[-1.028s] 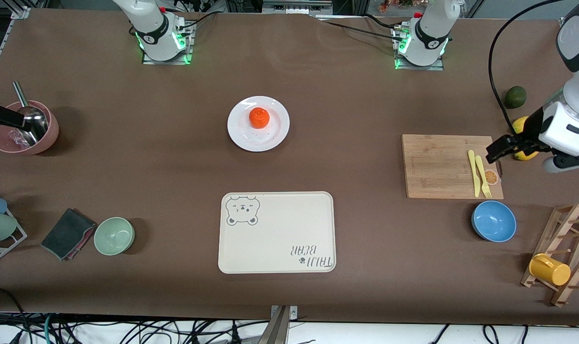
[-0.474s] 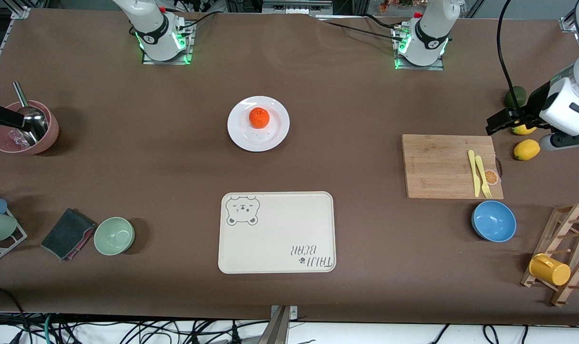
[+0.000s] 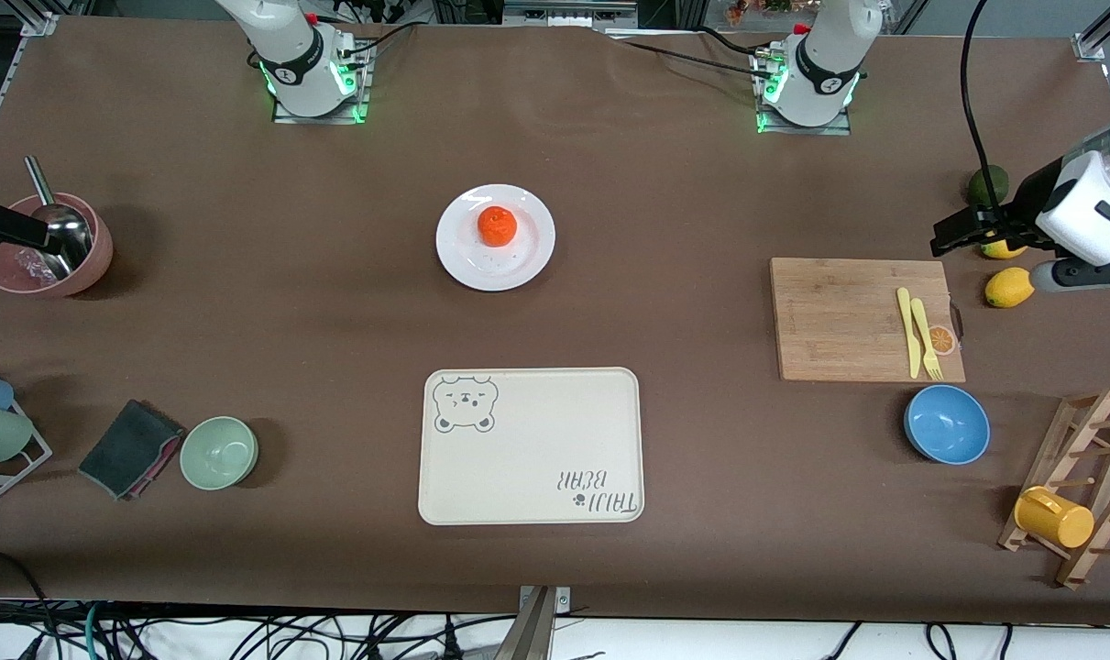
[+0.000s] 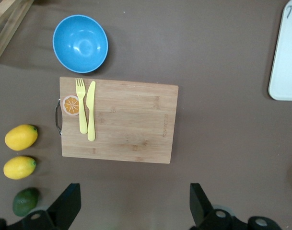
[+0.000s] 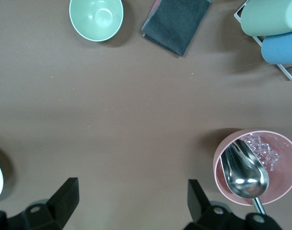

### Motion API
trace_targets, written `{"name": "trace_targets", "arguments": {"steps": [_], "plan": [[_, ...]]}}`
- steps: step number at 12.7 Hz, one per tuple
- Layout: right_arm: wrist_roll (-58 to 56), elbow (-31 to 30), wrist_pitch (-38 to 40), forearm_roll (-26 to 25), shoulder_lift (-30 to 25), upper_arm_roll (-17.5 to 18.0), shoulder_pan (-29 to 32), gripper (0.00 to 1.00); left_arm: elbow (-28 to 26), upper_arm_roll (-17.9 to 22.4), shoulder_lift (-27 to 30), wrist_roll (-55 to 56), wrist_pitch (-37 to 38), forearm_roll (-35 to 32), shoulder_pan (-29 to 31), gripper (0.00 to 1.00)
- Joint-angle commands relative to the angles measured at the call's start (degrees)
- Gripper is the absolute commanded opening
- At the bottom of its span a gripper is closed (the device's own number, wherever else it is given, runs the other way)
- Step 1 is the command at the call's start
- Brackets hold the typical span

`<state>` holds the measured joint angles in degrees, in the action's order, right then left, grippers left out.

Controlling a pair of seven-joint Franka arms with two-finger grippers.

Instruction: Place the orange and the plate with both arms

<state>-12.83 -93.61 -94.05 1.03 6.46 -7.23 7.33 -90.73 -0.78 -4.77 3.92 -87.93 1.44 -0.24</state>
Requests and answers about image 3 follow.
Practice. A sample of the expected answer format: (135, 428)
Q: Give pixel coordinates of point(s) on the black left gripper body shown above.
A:
(1034, 199)

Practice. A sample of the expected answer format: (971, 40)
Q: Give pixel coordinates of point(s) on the orange mandarin fruit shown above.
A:
(497, 226)

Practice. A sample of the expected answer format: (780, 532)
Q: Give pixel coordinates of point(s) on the white round plate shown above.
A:
(495, 270)

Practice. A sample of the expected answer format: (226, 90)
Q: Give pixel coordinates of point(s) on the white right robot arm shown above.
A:
(289, 55)

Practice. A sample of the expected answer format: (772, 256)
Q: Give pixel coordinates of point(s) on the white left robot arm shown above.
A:
(825, 55)

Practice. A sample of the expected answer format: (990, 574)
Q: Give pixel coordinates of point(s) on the dark green avocado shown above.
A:
(996, 183)

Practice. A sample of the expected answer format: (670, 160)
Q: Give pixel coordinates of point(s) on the yellow lemon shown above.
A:
(1002, 249)
(1006, 288)

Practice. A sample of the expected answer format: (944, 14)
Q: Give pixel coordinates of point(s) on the pink bowl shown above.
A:
(0, 273)

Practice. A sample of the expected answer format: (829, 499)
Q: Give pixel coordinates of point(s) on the metal ladle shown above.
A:
(69, 240)

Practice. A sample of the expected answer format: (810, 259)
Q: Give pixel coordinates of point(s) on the yellow plastic fork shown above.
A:
(926, 335)

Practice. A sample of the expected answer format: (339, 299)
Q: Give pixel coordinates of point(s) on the yellow plastic knife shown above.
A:
(912, 344)

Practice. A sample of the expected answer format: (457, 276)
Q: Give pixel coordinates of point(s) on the wooden cutting board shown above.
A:
(829, 312)

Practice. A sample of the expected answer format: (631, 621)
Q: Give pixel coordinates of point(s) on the blue bowl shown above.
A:
(947, 424)

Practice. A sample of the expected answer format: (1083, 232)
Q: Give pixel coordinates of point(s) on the wooden mug rack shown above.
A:
(1082, 422)

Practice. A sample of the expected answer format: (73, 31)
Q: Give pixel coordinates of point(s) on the dark folded cloth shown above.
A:
(128, 447)

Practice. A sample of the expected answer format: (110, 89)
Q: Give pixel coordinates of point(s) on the yellow mug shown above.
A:
(1054, 518)

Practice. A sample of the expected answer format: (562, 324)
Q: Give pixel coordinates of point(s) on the pale green bowl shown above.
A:
(218, 453)

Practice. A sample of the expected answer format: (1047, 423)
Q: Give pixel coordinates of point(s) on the cream bear print tray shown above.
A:
(527, 449)

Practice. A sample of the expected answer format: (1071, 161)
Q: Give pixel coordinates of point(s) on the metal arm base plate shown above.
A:
(289, 117)
(834, 130)

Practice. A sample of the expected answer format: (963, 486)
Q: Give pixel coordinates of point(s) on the aluminium frame rail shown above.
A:
(1100, 32)
(37, 23)

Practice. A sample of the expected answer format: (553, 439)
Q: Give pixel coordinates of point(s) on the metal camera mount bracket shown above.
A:
(532, 628)

